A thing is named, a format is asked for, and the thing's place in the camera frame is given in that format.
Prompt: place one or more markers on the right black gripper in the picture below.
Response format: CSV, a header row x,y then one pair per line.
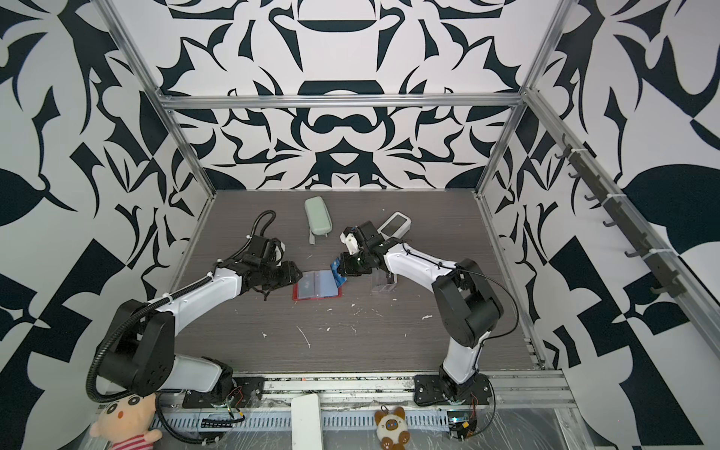
x,y
346,267

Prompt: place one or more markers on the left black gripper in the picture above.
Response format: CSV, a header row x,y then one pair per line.
x,y
292,275

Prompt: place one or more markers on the blue vip card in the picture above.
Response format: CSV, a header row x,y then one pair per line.
x,y
339,279

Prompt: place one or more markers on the red leather card holder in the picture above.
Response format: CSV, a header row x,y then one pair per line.
x,y
327,287

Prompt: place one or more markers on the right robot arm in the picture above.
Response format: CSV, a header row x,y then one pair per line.
x,y
468,306

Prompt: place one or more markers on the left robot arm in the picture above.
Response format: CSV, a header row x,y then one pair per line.
x,y
138,354

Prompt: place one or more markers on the clear acrylic card stand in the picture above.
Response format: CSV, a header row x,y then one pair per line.
x,y
383,282

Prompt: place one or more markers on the white digital clock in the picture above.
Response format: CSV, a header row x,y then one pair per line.
x,y
397,226

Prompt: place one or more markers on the green glasses case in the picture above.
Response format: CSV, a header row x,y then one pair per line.
x,y
318,217

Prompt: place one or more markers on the white rectangular box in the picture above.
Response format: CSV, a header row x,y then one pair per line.
x,y
307,423

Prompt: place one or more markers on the brown white plush toy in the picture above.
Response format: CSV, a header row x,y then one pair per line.
x,y
391,428

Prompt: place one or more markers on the small green circuit board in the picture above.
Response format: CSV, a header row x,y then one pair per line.
x,y
462,425

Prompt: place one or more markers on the cartoon boy plush doll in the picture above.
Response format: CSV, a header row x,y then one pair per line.
x,y
126,423

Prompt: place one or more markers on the grey hook rack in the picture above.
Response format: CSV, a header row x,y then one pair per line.
x,y
624,216

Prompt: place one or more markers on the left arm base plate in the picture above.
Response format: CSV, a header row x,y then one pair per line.
x,y
241,392

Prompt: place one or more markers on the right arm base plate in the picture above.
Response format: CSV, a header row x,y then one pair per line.
x,y
430,390

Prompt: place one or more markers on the white cable duct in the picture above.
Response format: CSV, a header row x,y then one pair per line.
x,y
281,421

